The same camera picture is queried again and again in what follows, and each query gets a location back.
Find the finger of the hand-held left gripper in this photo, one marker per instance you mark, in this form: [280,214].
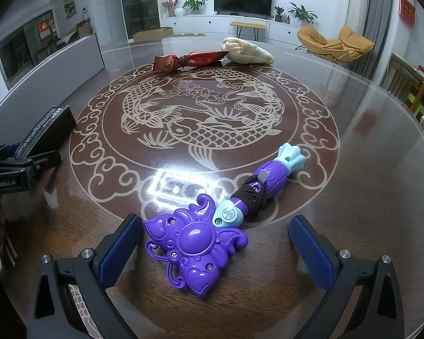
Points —
[14,147]
[44,162]

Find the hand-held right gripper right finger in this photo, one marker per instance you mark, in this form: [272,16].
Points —
[311,254]

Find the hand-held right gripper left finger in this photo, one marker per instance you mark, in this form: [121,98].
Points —
[122,250]

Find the black rectangular box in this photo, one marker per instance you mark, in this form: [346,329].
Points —
[46,130]

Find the purple toy wand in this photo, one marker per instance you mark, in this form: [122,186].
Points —
[194,243]

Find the brown patterned glass desktop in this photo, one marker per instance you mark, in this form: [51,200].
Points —
[357,201]

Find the grey curved panel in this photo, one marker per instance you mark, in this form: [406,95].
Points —
[56,67]

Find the red window poster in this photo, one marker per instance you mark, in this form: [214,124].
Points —
[45,31]

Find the open cardboard box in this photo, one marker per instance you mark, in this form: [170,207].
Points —
[153,33]

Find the red foil snack packet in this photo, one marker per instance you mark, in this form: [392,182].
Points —
[190,60]

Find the dark glass cabinet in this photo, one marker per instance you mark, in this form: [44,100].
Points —
[139,3]

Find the wooden dining chair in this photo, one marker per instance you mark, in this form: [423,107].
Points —
[410,84]

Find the red flower vase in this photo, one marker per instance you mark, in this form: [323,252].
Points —
[171,7]

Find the orange lounge chair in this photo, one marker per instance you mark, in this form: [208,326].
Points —
[349,46]

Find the green potted plant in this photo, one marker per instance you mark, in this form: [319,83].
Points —
[194,5]

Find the white television cabinet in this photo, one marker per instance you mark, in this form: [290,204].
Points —
[215,24]

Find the wooden bench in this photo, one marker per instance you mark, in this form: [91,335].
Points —
[247,25]

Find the grey curtain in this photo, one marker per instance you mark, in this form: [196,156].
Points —
[381,24]

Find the leafy potted plant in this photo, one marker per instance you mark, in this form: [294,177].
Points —
[302,14]

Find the small potted plant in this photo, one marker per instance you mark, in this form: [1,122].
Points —
[279,14]

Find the white standing air conditioner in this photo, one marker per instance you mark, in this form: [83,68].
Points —
[357,3]

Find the black flat television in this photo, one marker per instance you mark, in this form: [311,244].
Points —
[243,0]

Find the framed wall painting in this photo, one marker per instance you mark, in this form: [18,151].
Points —
[69,5]

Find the red wall hanging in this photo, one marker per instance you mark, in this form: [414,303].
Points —
[407,10]

